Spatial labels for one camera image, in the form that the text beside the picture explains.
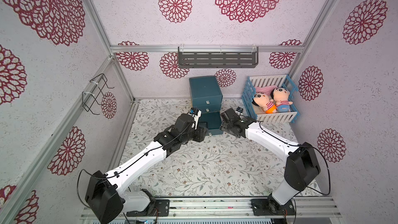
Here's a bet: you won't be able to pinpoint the teal three-drawer cabinet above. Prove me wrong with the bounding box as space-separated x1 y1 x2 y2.
189 76 223 136

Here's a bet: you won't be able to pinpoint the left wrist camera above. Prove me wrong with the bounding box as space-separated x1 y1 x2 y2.
190 107 202 130

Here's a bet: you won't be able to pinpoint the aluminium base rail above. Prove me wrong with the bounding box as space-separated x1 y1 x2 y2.
80 195 343 224

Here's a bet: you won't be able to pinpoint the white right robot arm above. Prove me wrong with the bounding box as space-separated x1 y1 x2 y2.
220 108 321 217

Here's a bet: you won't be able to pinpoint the plush doll blue shorts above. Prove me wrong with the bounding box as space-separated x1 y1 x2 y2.
271 87 293 113

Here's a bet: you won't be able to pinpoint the pink crib blanket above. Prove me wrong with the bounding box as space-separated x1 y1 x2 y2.
255 85 278 96

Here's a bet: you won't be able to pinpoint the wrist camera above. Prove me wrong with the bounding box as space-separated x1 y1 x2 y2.
236 107 243 115
190 107 202 130

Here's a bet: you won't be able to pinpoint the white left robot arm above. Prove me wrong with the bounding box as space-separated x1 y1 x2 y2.
81 109 207 224

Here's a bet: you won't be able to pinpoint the blue white toy crib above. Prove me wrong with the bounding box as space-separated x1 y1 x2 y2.
242 75 300 124

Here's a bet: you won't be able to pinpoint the plush doll orange shorts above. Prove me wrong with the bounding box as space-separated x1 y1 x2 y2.
252 93 277 114

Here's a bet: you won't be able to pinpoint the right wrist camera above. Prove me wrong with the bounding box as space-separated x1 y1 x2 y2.
236 107 243 115

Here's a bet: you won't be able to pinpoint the black wire wall rack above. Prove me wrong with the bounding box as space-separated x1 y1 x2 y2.
81 73 115 116

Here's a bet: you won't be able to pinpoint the grey wall shelf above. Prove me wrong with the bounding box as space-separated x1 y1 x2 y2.
177 47 259 68

